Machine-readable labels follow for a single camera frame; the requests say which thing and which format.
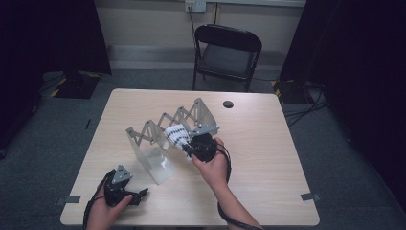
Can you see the person's right hand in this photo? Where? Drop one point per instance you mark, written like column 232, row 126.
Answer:
column 214, row 174

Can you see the grey tape strip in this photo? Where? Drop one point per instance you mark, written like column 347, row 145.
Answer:
column 310, row 196
column 68, row 200

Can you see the white cloth with black print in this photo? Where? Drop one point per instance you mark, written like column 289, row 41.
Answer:
column 177, row 134

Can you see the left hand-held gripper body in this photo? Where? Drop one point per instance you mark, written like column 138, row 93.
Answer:
column 119, row 179

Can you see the black folding chair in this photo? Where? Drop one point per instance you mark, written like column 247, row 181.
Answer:
column 226, row 60

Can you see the black stand base yellow stripes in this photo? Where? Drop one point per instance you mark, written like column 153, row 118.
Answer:
column 288, row 92
column 76, row 84

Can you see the black curtain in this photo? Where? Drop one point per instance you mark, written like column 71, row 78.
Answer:
column 48, row 48
column 357, row 64

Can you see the white wall socket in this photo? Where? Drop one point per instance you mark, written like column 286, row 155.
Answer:
column 195, row 5

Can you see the person's left hand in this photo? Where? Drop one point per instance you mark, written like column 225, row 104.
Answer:
column 103, row 217

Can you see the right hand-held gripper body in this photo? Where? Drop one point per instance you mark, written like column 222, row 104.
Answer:
column 204, row 147

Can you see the black round table grommet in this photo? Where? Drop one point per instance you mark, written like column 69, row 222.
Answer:
column 228, row 104

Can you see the beige wall conduit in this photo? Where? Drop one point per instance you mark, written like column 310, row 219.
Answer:
column 217, row 12

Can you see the white expandable metal book rack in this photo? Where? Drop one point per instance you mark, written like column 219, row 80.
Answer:
column 150, row 159

